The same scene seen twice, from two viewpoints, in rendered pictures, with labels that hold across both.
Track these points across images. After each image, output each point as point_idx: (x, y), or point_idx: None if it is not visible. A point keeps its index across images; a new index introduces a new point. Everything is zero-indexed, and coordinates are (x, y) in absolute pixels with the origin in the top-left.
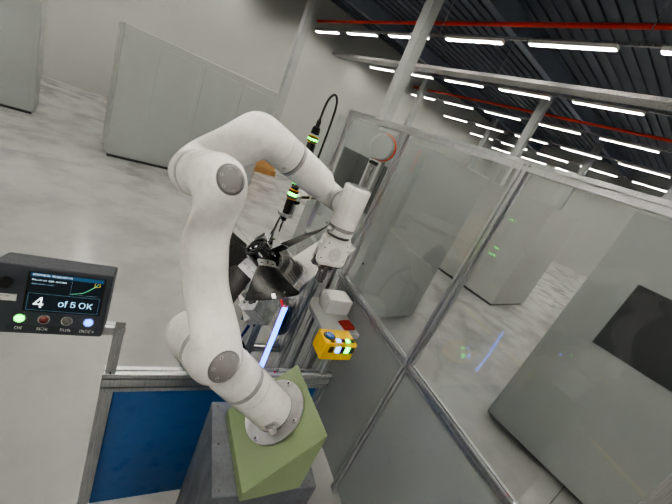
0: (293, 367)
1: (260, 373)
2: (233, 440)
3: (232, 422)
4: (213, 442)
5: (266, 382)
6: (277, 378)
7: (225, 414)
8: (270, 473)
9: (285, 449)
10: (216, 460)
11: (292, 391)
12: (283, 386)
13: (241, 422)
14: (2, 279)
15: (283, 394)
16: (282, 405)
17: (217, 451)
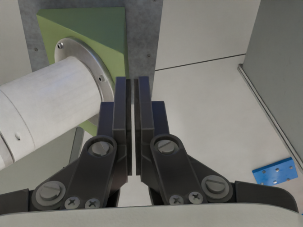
0: (116, 52)
1: (3, 164)
2: (49, 62)
3: (44, 39)
4: (29, 47)
5: (25, 153)
6: (92, 42)
7: (39, 6)
8: (82, 127)
9: (94, 128)
10: (36, 68)
11: (105, 92)
12: (95, 71)
13: (53, 52)
14: None
15: (78, 118)
16: (78, 124)
17: (35, 58)
